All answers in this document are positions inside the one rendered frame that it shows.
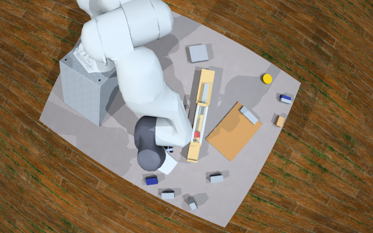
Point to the small tan block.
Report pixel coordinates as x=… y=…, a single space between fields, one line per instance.
x=279 y=121

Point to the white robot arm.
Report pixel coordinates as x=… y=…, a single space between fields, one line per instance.
x=112 y=38

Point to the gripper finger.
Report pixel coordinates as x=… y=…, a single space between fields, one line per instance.
x=169 y=149

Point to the yellow short cylinder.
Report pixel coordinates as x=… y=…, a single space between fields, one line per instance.
x=267 y=79

